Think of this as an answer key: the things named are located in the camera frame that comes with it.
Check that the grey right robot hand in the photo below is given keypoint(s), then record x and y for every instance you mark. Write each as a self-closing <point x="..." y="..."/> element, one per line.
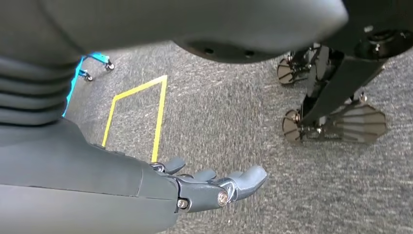
<point x="80" y="181"/>

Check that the blue metal shelf rack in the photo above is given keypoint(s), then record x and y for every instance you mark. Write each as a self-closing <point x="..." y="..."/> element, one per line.
<point x="98" y="58"/>

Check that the grey robot body shell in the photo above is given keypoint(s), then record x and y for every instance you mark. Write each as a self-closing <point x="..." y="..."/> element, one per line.
<point x="161" y="22"/>

